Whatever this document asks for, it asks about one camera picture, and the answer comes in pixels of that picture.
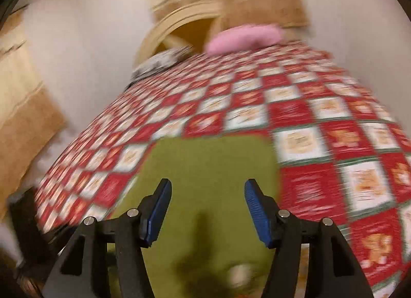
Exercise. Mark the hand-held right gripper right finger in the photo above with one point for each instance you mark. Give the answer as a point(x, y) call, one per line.
point(258, 217)

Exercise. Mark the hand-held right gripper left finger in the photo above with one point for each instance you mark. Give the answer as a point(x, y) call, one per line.
point(157, 214)

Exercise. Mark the green small garment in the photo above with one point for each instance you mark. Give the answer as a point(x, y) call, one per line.
point(208, 173)

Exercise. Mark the red bear printed blanket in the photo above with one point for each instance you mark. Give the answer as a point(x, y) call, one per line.
point(305, 156)

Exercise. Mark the dark furniture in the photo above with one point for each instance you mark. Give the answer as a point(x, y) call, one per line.
point(29, 230)

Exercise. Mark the black and white spotted pillow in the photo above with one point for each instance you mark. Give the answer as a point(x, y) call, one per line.
point(154, 63)

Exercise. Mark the short beige patterned curtain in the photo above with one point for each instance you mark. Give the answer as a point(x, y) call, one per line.
point(22, 118)

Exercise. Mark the pink pillow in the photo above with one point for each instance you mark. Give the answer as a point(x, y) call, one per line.
point(240, 39)

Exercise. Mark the cream wooden headboard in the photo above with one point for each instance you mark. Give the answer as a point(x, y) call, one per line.
point(160, 25)

